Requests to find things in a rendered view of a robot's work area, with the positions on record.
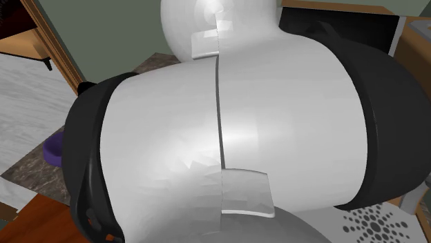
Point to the purple bowl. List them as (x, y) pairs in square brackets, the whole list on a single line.
[(54, 149)]

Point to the white dotted robot stand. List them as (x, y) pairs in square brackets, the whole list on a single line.
[(387, 223)]

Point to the black flat screen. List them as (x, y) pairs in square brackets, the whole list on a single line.
[(357, 27)]

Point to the wooden table with black legs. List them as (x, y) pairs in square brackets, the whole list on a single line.
[(20, 43)]

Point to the wooden door frame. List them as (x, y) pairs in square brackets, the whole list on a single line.
[(54, 43)]

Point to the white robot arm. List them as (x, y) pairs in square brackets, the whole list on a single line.
[(286, 111)]

